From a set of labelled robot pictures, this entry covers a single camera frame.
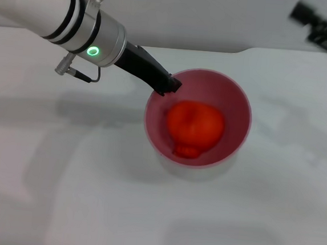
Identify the pink plastic bowl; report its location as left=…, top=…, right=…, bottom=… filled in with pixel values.
left=140, top=64, right=256, bottom=173

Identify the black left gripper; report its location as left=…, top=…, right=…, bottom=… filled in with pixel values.
left=111, top=42, right=186, bottom=99

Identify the orange toy fruit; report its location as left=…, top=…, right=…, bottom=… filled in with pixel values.
left=163, top=98, right=228, bottom=162

